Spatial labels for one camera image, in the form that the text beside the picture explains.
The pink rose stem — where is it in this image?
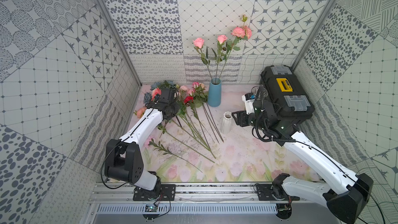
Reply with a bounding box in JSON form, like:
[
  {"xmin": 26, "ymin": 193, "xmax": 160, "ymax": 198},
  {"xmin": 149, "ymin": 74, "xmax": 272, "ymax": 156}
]
[
  {"xmin": 215, "ymin": 35, "xmax": 228, "ymax": 80},
  {"xmin": 193, "ymin": 37, "xmax": 213, "ymax": 83}
]

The aluminium rail frame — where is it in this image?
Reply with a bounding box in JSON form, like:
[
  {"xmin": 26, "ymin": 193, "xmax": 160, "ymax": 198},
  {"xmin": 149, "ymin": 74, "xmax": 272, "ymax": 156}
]
[{"xmin": 88, "ymin": 179, "xmax": 331, "ymax": 205}]

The pink peony flower stem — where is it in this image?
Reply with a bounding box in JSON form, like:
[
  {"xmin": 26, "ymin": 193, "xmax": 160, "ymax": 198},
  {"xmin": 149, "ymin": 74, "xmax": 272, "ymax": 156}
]
[{"xmin": 218, "ymin": 15, "xmax": 252, "ymax": 80}]

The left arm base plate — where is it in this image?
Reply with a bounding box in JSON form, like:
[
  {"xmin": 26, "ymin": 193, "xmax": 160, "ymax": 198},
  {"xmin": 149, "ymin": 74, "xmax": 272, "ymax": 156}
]
[{"xmin": 133, "ymin": 184, "xmax": 176, "ymax": 202}]

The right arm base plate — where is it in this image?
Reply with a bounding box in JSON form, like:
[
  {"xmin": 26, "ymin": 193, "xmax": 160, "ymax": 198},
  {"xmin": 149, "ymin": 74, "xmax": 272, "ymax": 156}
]
[{"xmin": 254, "ymin": 183, "xmax": 300, "ymax": 201}]

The white ribbed vase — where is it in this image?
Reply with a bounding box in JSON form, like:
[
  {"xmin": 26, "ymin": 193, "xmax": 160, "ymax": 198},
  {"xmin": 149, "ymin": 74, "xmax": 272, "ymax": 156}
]
[{"xmin": 220, "ymin": 112, "xmax": 234, "ymax": 134}]

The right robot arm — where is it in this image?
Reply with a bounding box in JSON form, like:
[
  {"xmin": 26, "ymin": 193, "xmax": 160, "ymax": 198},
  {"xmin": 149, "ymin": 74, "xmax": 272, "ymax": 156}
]
[{"xmin": 232, "ymin": 93, "xmax": 374, "ymax": 224}]

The blue cylindrical vase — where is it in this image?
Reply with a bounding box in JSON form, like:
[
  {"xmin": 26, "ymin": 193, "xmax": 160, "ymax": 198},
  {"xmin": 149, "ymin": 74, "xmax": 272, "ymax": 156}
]
[{"xmin": 207, "ymin": 78, "xmax": 222, "ymax": 107}]

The pink carnation stem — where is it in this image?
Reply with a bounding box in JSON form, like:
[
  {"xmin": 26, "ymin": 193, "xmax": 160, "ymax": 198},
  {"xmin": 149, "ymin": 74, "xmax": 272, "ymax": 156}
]
[{"xmin": 149, "ymin": 139, "xmax": 202, "ymax": 172}]

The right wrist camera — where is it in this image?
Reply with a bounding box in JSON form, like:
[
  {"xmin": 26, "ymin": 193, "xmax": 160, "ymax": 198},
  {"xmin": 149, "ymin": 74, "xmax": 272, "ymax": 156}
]
[{"xmin": 242, "ymin": 93, "xmax": 255, "ymax": 115}]

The black toolbox yellow latch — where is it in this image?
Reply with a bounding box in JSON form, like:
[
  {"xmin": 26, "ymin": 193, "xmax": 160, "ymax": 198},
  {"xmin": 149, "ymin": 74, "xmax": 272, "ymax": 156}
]
[{"xmin": 261, "ymin": 65, "xmax": 315, "ymax": 124}]

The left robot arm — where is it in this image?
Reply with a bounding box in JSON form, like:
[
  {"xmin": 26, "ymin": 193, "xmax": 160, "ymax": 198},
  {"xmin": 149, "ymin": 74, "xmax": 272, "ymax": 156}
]
[{"xmin": 101, "ymin": 88, "xmax": 180, "ymax": 199}]

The bunch of artificial flowers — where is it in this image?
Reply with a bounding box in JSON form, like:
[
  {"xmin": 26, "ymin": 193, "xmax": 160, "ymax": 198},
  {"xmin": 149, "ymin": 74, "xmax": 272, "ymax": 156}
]
[{"xmin": 134, "ymin": 81, "xmax": 223, "ymax": 157}]

